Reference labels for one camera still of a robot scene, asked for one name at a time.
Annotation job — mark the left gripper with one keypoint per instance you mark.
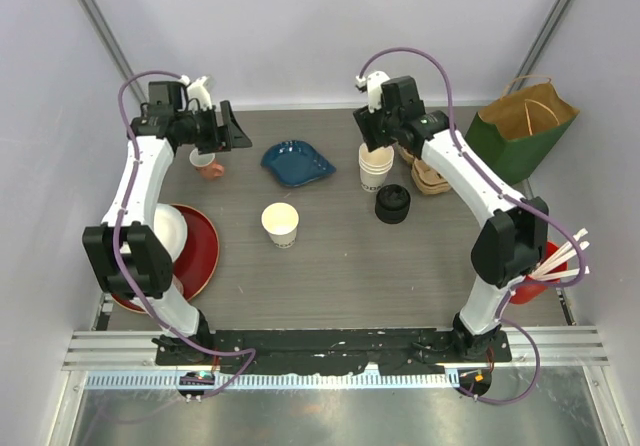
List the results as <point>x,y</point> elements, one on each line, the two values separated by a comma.
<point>219,141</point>

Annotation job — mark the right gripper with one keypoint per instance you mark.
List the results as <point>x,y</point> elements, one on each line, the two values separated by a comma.
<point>365,122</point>

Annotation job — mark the stack of white paper cups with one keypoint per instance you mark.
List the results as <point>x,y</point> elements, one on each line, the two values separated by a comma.
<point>374,166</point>

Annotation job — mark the stack of black lids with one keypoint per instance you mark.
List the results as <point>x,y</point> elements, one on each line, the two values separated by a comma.
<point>392,204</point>

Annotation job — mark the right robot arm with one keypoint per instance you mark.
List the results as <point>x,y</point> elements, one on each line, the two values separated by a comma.
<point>513,233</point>

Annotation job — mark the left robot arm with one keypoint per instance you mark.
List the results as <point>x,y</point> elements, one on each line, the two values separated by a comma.
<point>127,257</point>

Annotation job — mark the small pink mug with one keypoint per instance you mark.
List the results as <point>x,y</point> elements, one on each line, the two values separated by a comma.
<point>206,165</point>

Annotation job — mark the blue ceramic dish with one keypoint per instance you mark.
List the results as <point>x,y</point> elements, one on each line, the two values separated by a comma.
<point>295,163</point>

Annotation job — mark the stack of cardboard cup carriers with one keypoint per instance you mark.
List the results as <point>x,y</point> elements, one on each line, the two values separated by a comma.
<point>427,180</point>

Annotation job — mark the white bowl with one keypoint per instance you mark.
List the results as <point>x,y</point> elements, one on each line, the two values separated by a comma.
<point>170,227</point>

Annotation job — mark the green paper bag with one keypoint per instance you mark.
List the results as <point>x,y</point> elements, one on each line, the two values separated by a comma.
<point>514,134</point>

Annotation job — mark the red plate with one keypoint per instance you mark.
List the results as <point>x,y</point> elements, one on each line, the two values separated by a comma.
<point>198,261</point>

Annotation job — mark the paper wrapped straw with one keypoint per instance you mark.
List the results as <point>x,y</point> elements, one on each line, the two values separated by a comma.
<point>559,275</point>
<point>563,254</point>

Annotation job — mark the red cup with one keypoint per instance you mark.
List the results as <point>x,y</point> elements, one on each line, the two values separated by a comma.
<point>527,293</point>

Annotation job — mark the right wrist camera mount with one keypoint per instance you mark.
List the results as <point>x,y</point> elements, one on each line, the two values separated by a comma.
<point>372,85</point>

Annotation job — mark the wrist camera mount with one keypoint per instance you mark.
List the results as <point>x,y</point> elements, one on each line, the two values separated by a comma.
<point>372,85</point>
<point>197,92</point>

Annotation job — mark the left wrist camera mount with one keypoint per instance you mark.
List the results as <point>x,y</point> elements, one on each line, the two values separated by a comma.
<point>197,92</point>

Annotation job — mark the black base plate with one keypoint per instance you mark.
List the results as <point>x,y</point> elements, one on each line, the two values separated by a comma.
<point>333,352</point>

